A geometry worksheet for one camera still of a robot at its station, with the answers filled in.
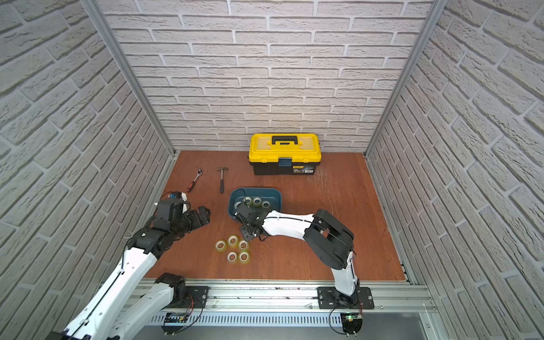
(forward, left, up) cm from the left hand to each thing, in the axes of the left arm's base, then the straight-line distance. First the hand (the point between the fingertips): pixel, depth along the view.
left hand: (203, 210), depth 79 cm
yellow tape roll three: (-6, -10, -14) cm, 18 cm away
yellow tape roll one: (+14, -15, -15) cm, 25 cm away
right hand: (-1, -18, -14) cm, 23 cm away
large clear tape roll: (+10, -9, -14) cm, 19 cm away
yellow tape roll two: (-8, -5, -15) cm, 18 cm away
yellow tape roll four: (-8, -14, -15) cm, 22 cm away
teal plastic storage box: (+14, -27, -11) cm, 33 cm away
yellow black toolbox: (+30, -32, +1) cm, 44 cm away
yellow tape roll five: (+13, -19, -14) cm, 27 cm away
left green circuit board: (-32, +7, -19) cm, 38 cm away
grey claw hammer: (+26, 0, -15) cm, 30 cm away
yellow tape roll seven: (-12, -10, -15) cm, 22 cm away
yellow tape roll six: (+11, -23, -14) cm, 29 cm away
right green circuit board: (-34, -54, -16) cm, 66 cm away
